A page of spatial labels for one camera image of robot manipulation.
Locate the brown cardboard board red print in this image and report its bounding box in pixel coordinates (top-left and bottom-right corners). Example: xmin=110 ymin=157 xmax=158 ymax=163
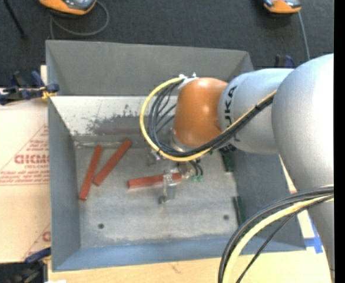
xmin=0 ymin=65 xmax=52 ymax=265

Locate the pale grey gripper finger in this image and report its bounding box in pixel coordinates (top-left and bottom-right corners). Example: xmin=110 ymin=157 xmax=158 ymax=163
xmin=157 ymin=179 xmax=168 ymax=205
xmin=167 ymin=180 xmax=179 ymax=200

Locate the red-brown flat block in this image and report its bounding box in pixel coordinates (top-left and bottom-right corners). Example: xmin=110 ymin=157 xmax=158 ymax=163
xmin=127 ymin=172 xmax=183 ymax=190
xmin=92 ymin=138 xmax=133 ymax=187
xmin=78 ymin=144 xmax=104 ymax=201

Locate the grey metal bin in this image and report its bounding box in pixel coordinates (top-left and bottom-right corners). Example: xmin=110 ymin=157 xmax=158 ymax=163
xmin=45 ymin=40 xmax=306 ymax=272

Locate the dark green flat block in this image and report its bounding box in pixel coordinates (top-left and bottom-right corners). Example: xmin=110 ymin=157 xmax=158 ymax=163
xmin=221 ymin=150 xmax=235 ymax=172

